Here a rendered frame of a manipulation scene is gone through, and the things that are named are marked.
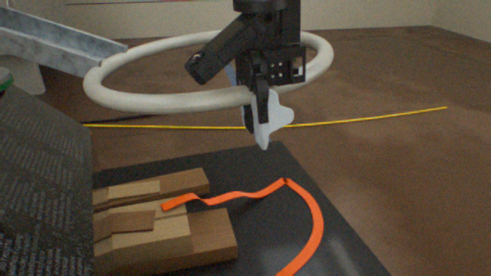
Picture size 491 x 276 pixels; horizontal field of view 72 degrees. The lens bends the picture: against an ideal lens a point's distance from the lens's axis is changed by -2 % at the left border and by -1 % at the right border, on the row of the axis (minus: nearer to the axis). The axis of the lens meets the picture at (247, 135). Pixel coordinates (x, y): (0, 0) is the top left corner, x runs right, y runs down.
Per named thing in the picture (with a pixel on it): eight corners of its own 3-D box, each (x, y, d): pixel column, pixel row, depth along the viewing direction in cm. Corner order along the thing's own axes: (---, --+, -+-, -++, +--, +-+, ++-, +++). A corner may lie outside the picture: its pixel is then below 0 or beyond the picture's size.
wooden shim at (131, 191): (107, 201, 164) (107, 198, 163) (110, 188, 172) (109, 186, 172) (159, 194, 169) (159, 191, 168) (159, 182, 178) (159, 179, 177)
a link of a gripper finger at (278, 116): (300, 147, 50) (294, 86, 48) (263, 156, 49) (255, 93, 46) (291, 142, 53) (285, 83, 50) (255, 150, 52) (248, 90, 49)
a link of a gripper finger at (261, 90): (273, 124, 46) (265, 59, 44) (262, 126, 46) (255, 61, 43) (261, 117, 51) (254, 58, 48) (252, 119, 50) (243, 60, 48)
